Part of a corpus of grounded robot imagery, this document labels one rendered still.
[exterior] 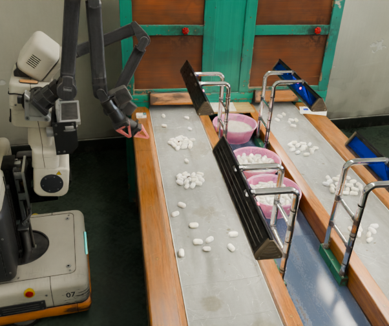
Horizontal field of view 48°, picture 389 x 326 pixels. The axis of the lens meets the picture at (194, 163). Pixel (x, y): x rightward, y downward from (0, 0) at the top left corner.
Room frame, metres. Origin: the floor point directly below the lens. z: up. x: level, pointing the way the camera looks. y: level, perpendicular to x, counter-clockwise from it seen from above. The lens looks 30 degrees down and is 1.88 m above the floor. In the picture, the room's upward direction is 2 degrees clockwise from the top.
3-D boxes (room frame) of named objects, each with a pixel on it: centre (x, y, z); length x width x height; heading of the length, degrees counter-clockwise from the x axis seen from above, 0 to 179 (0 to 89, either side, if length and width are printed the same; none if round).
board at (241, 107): (2.61, -0.19, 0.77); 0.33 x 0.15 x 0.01; 100
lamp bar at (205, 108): (2.18, 0.01, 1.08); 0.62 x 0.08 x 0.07; 10
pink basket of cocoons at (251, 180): (1.69, -0.36, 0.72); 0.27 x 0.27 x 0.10
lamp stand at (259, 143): (2.26, -0.46, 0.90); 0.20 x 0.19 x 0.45; 10
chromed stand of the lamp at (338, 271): (1.31, -0.64, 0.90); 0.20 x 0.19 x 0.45; 10
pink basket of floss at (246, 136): (2.40, -0.23, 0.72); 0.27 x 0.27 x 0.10
